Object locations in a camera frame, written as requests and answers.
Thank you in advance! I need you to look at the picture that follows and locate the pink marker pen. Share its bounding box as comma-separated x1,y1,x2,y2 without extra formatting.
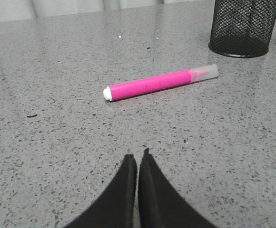
103,64,218,102

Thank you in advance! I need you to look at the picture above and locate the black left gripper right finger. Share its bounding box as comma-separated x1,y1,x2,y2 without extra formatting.
138,148,215,228

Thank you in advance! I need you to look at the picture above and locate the black mesh pen bin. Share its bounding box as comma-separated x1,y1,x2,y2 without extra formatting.
208,0,276,58

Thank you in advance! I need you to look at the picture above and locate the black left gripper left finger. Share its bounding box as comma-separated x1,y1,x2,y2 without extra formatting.
66,154,137,228

